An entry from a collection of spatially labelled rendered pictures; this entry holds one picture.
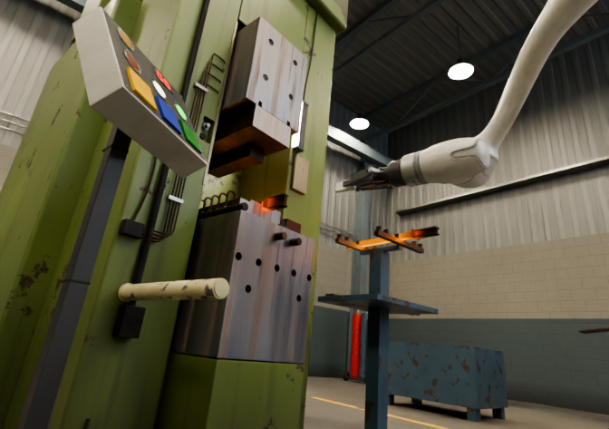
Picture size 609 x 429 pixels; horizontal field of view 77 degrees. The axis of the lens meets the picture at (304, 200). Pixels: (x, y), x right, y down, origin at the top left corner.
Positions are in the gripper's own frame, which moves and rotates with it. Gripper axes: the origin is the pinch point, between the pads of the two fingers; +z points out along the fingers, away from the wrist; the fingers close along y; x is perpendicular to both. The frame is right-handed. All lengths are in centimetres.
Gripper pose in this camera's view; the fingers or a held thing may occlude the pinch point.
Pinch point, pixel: (345, 185)
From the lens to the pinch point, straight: 120.3
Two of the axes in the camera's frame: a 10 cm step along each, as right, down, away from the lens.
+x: 0.9, -9.3, 3.6
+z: -7.6, 1.7, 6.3
